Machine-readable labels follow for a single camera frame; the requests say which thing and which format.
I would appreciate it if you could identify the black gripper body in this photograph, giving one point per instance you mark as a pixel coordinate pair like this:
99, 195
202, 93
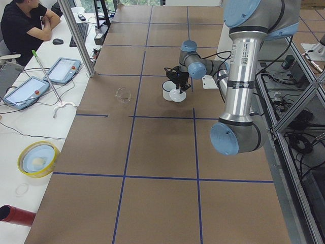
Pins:
182, 79

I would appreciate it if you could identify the white ceramic lid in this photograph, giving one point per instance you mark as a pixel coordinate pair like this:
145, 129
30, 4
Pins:
176, 97

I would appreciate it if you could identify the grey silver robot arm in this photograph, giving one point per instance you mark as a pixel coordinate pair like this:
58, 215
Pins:
239, 129

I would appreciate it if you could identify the white enamel mug blue rim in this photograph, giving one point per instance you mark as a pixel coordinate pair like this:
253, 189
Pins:
167, 87

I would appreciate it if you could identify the black keyboard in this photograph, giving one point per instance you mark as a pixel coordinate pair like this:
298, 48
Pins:
83, 30

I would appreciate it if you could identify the teach pendant tablet far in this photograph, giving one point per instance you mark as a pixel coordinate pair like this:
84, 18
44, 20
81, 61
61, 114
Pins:
63, 70

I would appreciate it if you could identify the teach pendant tablet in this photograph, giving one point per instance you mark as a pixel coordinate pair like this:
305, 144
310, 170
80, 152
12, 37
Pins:
27, 93
63, 70

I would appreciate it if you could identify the white curved plastic piece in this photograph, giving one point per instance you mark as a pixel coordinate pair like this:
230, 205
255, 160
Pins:
63, 105

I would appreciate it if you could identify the black computer mouse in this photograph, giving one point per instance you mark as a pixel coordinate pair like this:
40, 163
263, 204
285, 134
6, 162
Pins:
57, 41

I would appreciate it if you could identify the metal rod green tip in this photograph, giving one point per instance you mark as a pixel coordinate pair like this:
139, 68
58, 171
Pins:
47, 77

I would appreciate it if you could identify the teach pendant tablet near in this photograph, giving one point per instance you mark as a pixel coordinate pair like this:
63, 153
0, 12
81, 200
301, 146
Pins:
27, 93

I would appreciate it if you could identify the yellow rimmed bowl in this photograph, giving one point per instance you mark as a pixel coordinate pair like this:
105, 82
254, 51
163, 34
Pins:
38, 159

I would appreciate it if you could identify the person in black shirt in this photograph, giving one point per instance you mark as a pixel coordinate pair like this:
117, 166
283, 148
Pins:
25, 26

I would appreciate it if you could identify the red cylinder tube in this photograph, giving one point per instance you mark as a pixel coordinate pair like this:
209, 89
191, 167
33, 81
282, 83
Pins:
14, 215

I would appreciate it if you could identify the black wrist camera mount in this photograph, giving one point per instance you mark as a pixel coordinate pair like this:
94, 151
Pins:
172, 73

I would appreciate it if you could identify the aluminium frame post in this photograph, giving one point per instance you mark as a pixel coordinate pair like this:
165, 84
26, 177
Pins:
70, 19

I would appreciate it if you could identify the aluminium side frame rail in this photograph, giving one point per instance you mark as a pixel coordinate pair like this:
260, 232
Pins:
290, 96

